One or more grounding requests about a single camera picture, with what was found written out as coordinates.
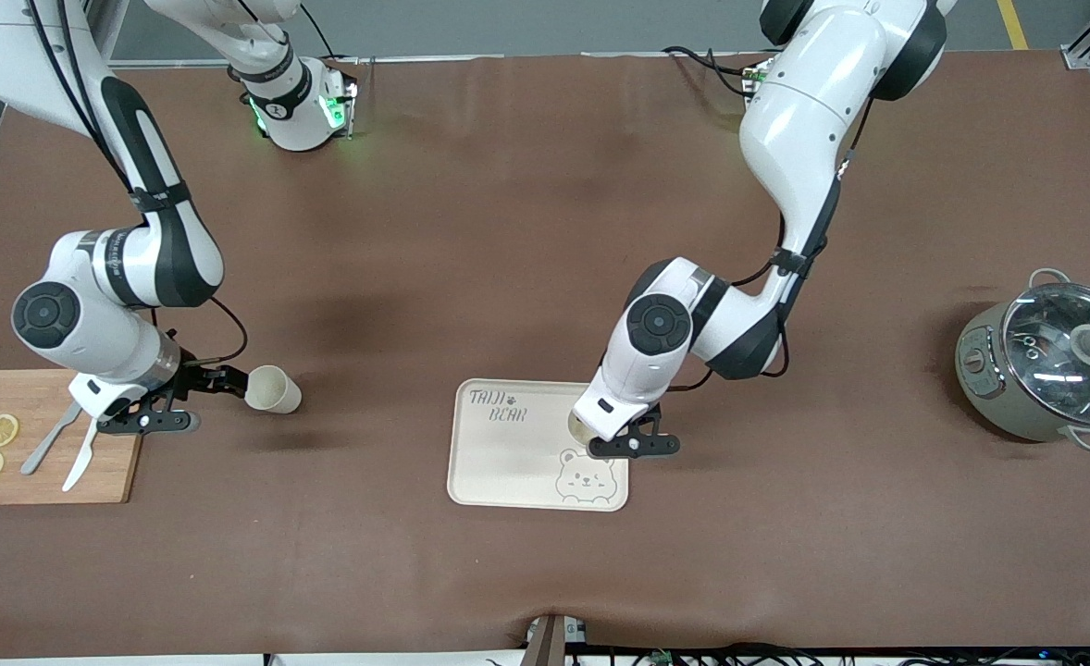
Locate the cream bear print tray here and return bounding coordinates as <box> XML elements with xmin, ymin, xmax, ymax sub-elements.
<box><xmin>446</xmin><ymin>378</ymin><xmax>630</xmax><ymax>512</ymax></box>

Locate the white plastic knife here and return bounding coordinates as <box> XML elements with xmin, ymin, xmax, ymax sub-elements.
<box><xmin>62</xmin><ymin>416</ymin><xmax>102</xmax><ymax>493</ymax></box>

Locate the grey plastic knife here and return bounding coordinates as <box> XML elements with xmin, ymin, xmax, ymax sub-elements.
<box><xmin>20</xmin><ymin>400</ymin><xmax>83</xmax><ymax>476</ymax></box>

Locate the bamboo cutting board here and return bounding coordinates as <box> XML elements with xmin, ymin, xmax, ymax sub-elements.
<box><xmin>0</xmin><ymin>370</ymin><xmax>145</xmax><ymax>506</ymax></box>

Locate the brown table mat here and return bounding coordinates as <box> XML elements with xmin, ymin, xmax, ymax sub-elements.
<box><xmin>0</xmin><ymin>51</ymin><xmax>1090</xmax><ymax>660</ymax></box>

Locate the green electric cooking pot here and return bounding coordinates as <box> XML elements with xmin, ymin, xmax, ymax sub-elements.
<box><xmin>955</xmin><ymin>268</ymin><xmax>1090</xmax><ymax>454</ymax></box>

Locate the glass pot lid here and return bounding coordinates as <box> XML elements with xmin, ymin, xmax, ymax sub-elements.
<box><xmin>1003</xmin><ymin>282</ymin><xmax>1090</xmax><ymax>426</ymax></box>

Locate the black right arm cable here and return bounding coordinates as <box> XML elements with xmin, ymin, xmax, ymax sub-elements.
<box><xmin>25</xmin><ymin>0</ymin><xmax>250</xmax><ymax>366</ymax></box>

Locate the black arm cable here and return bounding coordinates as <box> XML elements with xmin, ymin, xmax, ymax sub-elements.
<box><xmin>25</xmin><ymin>0</ymin><xmax>250</xmax><ymax>366</ymax></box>
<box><xmin>670</xmin><ymin>153</ymin><xmax>844</xmax><ymax>391</ymax></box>

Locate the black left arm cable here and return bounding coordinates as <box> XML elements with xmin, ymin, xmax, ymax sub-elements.
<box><xmin>670</xmin><ymin>153</ymin><xmax>844</xmax><ymax>391</ymax></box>

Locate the metal camera post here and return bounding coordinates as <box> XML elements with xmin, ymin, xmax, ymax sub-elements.
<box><xmin>525</xmin><ymin>613</ymin><xmax>590</xmax><ymax>666</ymax></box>

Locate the black right base cable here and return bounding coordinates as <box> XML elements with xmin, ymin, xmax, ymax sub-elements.
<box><xmin>300</xmin><ymin>0</ymin><xmax>338</xmax><ymax>59</ymax></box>

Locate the black base cable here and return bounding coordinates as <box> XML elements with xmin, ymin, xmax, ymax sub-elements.
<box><xmin>663</xmin><ymin>45</ymin><xmax>761</xmax><ymax>99</ymax></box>
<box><xmin>300</xmin><ymin>0</ymin><xmax>338</xmax><ymax>59</ymax></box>

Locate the black left base cable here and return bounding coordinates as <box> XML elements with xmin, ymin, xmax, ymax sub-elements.
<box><xmin>663</xmin><ymin>45</ymin><xmax>761</xmax><ymax>99</ymax></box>

